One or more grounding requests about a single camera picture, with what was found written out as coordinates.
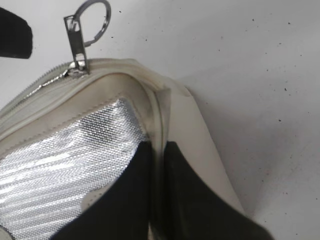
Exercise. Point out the cream insulated lunch bag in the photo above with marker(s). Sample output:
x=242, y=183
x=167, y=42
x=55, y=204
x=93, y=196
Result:
x=67, y=137

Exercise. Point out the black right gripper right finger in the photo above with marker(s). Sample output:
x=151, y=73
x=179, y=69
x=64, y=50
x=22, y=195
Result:
x=190, y=210

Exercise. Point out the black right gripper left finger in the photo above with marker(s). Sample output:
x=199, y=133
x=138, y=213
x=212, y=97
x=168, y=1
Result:
x=123, y=211

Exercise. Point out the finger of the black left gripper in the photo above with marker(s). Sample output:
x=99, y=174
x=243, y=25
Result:
x=16, y=36

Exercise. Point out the metal zipper pull with ring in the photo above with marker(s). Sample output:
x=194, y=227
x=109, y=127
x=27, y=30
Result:
x=75, y=35

